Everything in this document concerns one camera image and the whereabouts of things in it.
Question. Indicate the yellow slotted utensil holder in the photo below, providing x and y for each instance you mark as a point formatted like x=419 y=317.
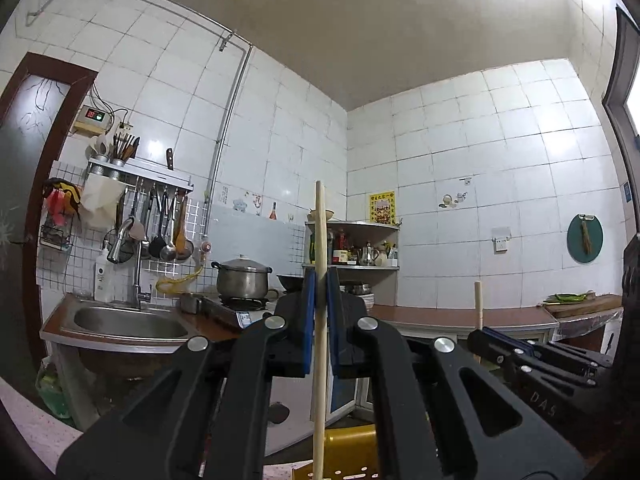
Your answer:
x=350 y=450

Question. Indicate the green round cutting board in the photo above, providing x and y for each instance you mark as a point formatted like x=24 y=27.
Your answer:
x=575 y=245

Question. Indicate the wooden cutting board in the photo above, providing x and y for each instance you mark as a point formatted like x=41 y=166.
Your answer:
x=590 y=306

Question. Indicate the yellow wall poster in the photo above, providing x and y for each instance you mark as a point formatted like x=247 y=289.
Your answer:
x=382 y=207

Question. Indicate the steel pot with lid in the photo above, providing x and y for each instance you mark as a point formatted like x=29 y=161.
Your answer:
x=242 y=280

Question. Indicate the red and yellow cloth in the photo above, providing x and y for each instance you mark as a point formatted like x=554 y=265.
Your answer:
x=60 y=202

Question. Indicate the metal wall rack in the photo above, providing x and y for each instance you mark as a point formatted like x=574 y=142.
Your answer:
x=150 y=175

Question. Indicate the corner wall shelf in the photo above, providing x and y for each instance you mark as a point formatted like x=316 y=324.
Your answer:
x=370 y=225

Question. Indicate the metal faucet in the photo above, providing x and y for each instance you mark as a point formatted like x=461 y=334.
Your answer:
x=137 y=280

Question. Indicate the beige bowl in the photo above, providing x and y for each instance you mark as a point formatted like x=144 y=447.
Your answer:
x=330 y=215

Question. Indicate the white wall socket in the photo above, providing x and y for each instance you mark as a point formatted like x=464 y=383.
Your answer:
x=501 y=242

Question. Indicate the black wok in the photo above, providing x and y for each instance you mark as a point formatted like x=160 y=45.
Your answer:
x=290 y=282

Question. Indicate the wooden chopstick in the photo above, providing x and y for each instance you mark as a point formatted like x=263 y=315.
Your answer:
x=480 y=305
x=320 y=240

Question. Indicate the row of condiment bottles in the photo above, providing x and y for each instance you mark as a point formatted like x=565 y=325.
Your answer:
x=350 y=252

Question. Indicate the white soap bottle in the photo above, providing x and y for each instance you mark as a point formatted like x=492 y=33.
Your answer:
x=104 y=280

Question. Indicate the brown framed glass door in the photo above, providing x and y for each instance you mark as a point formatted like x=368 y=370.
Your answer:
x=20 y=210

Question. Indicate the white plastic scoops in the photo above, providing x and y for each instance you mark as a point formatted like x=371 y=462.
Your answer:
x=99 y=147

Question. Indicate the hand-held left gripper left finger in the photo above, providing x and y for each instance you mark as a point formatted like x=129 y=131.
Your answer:
x=285 y=340

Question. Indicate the controller box with red display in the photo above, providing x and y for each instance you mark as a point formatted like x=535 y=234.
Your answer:
x=92 y=117

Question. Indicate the window frame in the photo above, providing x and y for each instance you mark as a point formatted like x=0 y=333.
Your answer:
x=620 y=60

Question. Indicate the small steel pot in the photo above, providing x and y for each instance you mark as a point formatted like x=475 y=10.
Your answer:
x=190 y=304

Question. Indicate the teapot wall sticker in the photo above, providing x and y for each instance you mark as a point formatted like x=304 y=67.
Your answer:
x=452 y=197

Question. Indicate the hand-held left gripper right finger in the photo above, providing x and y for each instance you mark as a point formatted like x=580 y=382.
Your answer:
x=350 y=340

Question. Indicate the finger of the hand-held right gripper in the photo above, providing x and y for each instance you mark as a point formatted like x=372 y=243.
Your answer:
x=520 y=360
x=560 y=352

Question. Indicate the row of hanging kitchen utensils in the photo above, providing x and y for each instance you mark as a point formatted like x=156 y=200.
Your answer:
x=170 y=240

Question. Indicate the plastic covered wooden stand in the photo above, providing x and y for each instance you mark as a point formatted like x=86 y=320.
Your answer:
x=580 y=325

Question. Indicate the green plastic bag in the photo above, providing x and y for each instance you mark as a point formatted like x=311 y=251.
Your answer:
x=52 y=390

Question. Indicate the pink floral tablecloth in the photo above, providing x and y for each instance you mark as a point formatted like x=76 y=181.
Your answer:
x=30 y=430

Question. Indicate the gas stove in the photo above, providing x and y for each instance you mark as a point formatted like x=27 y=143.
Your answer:
x=235 y=312

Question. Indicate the green vegetables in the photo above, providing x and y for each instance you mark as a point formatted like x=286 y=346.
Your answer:
x=567 y=298

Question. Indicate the metal wall pipe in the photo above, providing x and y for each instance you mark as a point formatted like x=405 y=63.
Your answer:
x=235 y=90

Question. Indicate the grey splash panel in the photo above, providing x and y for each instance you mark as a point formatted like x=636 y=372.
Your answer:
x=260 y=240

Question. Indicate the metal cup of kitchen tools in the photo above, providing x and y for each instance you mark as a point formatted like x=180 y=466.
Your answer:
x=120 y=155

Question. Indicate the steel sink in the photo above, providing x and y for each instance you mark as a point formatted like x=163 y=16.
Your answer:
x=130 y=322

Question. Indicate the stack of white bowls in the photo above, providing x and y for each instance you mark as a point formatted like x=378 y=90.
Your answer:
x=360 y=300

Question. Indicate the kitchen counter with cabinets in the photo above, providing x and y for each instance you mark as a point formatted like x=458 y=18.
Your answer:
x=430 y=316

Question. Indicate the white hanging cloth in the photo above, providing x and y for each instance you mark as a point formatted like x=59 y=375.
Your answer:
x=100 y=200

